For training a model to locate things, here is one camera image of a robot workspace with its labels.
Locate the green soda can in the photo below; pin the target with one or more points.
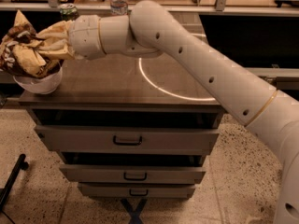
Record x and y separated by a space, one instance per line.
69 12

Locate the clear plastic water bottle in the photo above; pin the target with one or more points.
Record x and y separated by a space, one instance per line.
119 7

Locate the grey drawer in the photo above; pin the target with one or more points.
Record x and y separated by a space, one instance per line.
133 174
127 140
108 190

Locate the brown chip bag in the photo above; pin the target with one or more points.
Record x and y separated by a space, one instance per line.
19 55

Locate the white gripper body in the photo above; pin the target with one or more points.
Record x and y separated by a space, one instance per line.
84 36

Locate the black left base leg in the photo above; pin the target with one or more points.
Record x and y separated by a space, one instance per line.
21 164

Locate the white bowl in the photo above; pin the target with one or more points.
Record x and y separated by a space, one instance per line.
44 85

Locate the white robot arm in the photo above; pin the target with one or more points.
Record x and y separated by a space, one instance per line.
269 114

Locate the bottom grey drawer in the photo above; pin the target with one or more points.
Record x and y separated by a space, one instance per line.
108 190

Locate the top grey drawer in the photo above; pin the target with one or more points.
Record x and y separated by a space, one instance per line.
127 140

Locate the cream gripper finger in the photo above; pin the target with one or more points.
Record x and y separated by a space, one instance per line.
52 56
55 36

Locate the middle grey drawer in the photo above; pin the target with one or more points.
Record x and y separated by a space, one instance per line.
133 174

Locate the grey drawer cabinet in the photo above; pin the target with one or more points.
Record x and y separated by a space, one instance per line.
126 92

